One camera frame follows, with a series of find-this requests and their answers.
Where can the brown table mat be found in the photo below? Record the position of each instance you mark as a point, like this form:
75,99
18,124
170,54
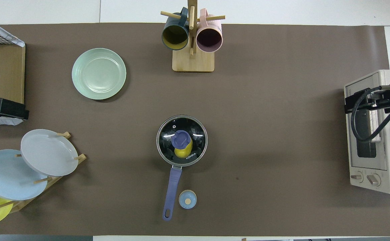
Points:
265,100

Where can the light blue plate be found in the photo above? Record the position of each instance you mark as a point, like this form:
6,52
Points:
7,174

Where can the mint green plate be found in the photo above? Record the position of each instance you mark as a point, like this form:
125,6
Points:
98,73

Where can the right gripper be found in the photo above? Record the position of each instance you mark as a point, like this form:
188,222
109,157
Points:
387,103

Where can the yellow potato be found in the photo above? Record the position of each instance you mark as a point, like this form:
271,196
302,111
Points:
182,153

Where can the grey plate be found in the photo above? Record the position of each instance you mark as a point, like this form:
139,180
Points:
47,152

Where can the pink mug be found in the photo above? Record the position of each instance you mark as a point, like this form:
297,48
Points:
209,39

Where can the glass pot lid purple knob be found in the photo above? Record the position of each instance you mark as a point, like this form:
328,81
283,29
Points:
181,139

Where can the wooden mug rack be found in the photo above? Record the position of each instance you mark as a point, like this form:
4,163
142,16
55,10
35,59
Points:
193,62

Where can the wooden plate rack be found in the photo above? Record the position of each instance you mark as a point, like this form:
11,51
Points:
64,135

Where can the dark teal mug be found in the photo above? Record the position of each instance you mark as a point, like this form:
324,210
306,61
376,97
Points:
175,36

